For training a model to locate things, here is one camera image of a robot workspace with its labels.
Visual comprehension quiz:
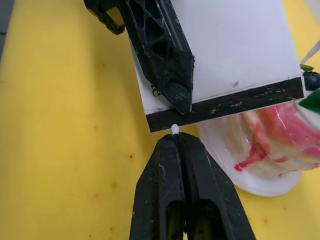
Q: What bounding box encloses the yellow table mat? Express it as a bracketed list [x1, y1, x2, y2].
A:
[0, 0, 320, 240]

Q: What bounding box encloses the white-tipped match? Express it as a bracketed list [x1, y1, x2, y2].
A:
[170, 123, 181, 151]

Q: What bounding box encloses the green leaf cake decoration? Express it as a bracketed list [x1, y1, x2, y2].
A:
[298, 89, 320, 114]

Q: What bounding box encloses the pink and white cake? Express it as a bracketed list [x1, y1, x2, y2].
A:
[242, 96, 320, 177]

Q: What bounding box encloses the white candle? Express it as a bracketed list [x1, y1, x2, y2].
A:
[300, 40, 320, 65]

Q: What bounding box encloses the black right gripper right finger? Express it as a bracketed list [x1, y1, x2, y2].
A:
[177, 131, 257, 240]

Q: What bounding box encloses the white matchbox with black striker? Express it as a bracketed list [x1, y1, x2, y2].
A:
[124, 0, 306, 134]

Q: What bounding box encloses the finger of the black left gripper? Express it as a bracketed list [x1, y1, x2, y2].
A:
[116, 0, 196, 116]

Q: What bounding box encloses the dark berry cake decoration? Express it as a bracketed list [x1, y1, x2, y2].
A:
[303, 71, 320, 92]

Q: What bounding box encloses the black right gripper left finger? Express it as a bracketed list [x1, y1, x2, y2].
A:
[128, 134, 186, 240]

